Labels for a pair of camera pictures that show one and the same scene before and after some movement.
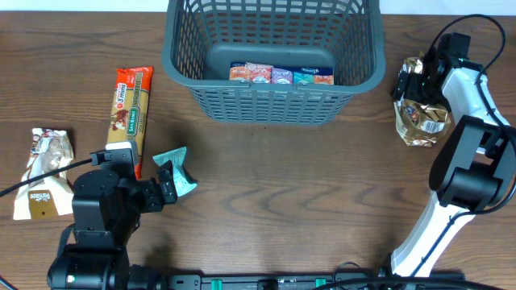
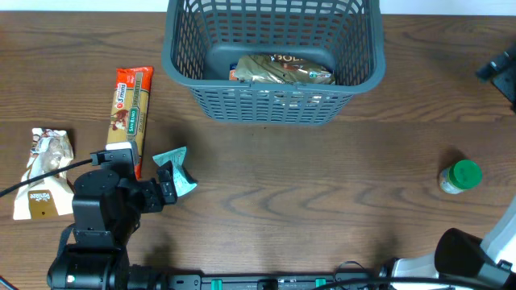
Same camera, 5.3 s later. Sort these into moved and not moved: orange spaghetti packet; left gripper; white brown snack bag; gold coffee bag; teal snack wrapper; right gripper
Moved: right gripper; gold coffee bag
Not moved: white brown snack bag; left gripper; orange spaghetti packet; teal snack wrapper
